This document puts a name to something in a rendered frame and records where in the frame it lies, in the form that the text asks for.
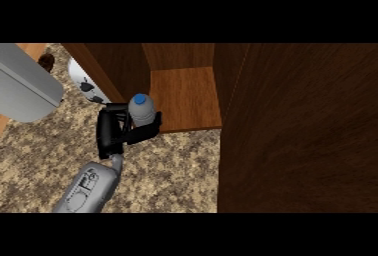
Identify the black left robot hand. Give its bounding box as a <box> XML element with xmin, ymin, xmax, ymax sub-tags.
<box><xmin>96</xmin><ymin>102</ymin><xmax>164</xmax><ymax>161</ymax></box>

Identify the clear blue-capped water bottle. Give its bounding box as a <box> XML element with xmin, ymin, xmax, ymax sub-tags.
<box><xmin>127</xmin><ymin>93</ymin><xmax>158</xmax><ymax>128</ymax></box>

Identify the brown wooden cabinet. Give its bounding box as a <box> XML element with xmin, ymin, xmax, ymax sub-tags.
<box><xmin>62</xmin><ymin>42</ymin><xmax>223</xmax><ymax>135</ymax></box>

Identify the dark brown cabinet door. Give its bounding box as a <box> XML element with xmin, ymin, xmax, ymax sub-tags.
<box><xmin>211</xmin><ymin>42</ymin><xmax>378</xmax><ymax>214</ymax></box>

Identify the white object with dark marks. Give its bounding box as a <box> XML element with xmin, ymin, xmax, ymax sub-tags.
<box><xmin>67</xmin><ymin>57</ymin><xmax>114</xmax><ymax>105</ymax></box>

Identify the grey appliance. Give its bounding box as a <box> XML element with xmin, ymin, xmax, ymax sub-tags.
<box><xmin>0</xmin><ymin>42</ymin><xmax>67</xmax><ymax>124</ymax></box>

